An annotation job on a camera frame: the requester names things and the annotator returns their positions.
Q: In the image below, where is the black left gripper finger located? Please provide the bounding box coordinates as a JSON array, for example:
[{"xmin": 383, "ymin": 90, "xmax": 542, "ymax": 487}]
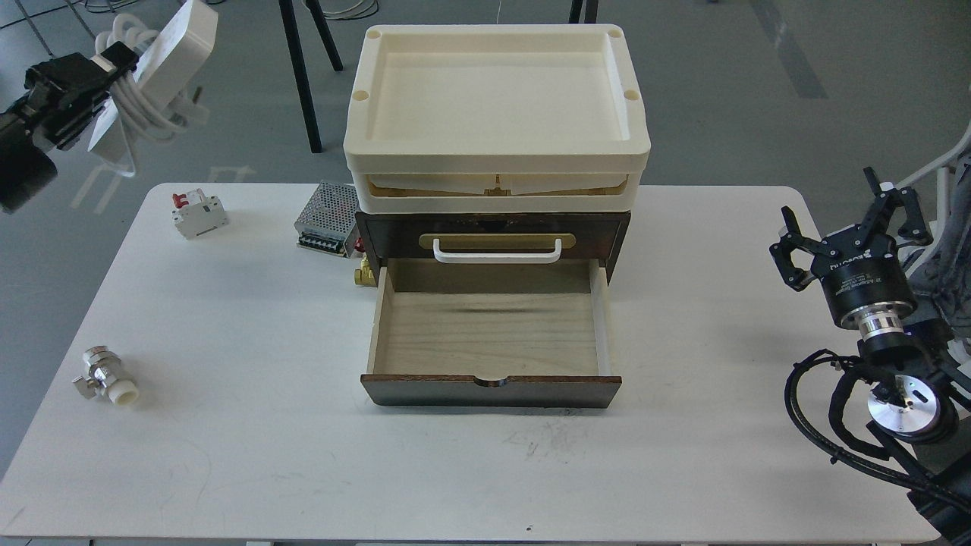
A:
[{"xmin": 95, "ymin": 42, "xmax": 139, "ymax": 80}]

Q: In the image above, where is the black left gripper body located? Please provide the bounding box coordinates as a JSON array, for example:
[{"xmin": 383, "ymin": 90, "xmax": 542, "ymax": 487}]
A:
[{"xmin": 25, "ymin": 53, "xmax": 115, "ymax": 152}]

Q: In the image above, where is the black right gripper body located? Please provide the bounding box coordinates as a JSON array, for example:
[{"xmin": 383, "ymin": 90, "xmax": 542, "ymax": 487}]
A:
[{"xmin": 812, "ymin": 229, "xmax": 918, "ymax": 331}]

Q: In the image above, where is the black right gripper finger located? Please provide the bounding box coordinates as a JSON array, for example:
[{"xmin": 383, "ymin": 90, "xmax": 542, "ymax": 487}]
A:
[
  {"xmin": 769, "ymin": 206, "xmax": 823, "ymax": 293},
  {"xmin": 861, "ymin": 168, "xmax": 934, "ymax": 247}
]

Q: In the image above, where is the white power strip with cable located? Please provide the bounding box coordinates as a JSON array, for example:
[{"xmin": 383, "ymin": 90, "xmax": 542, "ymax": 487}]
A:
[{"xmin": 88, "ymin": 1, "xmax": 218, "ymax": 177}]

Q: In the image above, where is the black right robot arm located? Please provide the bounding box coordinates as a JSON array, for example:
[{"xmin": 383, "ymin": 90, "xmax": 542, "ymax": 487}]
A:
[{"xmin": 769, "ymin": 168, "xmax": 969, "ymax": 545}]

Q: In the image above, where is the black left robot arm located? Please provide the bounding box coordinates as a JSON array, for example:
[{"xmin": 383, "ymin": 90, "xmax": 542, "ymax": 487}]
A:
[{"xmin": 1, "ymin": 42, "xmax": 139, "ymax": 213}]

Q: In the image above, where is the white circuit breaker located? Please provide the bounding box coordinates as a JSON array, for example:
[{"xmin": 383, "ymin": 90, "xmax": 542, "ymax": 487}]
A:
[{"xmin": 172, "ymin": 189, "xmax": 229, "ymax": 240}]

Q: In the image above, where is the black stand leg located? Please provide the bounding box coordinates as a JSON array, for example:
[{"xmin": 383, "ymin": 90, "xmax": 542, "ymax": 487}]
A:
[{"xmin": 278, "ymin": 1, "xmax": 344, "ymax": 153}]

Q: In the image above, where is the metal power supply unit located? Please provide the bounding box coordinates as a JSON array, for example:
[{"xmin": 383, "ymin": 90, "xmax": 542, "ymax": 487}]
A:
[{"xmin": 294, "ymin": 182, "xmax": 360, "ymax": 258}]

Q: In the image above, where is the white pipe valve fitting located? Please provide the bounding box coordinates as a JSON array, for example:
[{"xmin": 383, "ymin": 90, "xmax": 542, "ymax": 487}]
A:
[{"xmin": 72, "ymin": 346, "xmax": 140, "ymax": 406}]

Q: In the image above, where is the brass fitting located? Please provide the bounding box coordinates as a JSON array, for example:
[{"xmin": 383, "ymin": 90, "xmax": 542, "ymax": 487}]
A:
[{"xmin": 354, "ymin": 256, "xmax": 378, "ymax": 287}]

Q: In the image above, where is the open wooden drawer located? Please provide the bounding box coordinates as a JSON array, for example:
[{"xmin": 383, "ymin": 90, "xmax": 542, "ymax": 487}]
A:
[{"xmin": 360, "ymin": 259, "xmax": 622, "ymax": 409}]

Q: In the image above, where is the cream plastic tray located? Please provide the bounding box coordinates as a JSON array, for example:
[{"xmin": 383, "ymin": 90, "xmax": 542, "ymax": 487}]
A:
[{"xmin": 343, "ymin": 24, "xmax": 652, "ymax": 215}]

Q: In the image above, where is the white drawer handle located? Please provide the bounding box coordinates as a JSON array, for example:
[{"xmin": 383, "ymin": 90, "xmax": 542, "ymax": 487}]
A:
[{"xmin": 432, "ymin": 238, "xmax": 563, "ymax": 264}]

